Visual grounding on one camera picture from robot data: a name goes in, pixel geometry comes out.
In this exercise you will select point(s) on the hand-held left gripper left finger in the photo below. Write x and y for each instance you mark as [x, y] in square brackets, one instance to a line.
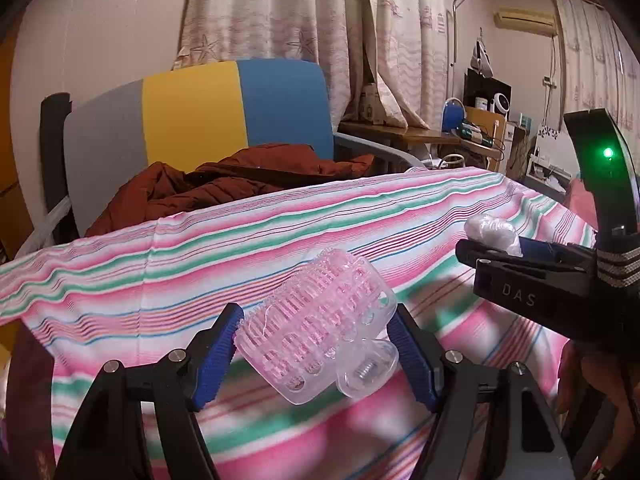
[220, 355]

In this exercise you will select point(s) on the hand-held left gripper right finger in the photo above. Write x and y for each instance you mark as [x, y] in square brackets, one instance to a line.
[411, 360]

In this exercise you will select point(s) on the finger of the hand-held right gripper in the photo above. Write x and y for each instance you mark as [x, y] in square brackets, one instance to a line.
[542, 252]

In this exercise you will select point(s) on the white plastic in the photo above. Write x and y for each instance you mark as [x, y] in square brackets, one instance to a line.
[492, 232]

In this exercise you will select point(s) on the pink plastic roller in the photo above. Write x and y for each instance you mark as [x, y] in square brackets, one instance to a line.
[310, 320]

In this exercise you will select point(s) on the person's right hand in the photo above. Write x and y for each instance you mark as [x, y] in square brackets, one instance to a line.
[585, 375]

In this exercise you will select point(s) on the pink red cloth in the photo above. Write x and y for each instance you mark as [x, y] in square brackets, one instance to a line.
[581, 197]

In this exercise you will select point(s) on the striped pink green tablecloth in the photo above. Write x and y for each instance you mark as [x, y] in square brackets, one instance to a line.
[250, 245]

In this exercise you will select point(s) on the white round device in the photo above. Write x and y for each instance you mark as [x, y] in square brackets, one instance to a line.
[500, 104]

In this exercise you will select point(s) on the blue round container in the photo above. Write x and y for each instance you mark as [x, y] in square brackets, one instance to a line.
[452, 116]

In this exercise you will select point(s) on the patterned side curtain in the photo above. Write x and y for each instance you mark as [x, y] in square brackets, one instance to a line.
[600, 50]

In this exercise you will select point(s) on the dark red jacket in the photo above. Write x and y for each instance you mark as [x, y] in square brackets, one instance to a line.
[225, 180]

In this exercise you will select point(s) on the black box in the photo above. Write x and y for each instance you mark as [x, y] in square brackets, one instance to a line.
[480, 87]

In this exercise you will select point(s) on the wooden desk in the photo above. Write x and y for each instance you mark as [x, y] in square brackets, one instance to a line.
[400, 136]

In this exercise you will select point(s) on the metal pole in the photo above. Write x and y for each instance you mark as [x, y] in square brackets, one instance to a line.
[454, 50]

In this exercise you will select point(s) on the small white box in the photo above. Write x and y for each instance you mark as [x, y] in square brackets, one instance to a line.
[372, 105]

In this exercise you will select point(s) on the grey yellow blue chair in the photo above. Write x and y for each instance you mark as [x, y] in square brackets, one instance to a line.
[200, 115]

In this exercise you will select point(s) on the wooden wardrobe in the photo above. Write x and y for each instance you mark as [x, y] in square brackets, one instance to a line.
[12, 185]

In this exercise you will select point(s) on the patterned beige curtain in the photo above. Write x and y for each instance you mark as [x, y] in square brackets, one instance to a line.
[310, 20]

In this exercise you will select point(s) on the wall air conditioner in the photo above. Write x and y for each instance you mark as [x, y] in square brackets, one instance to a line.
[525, 21]

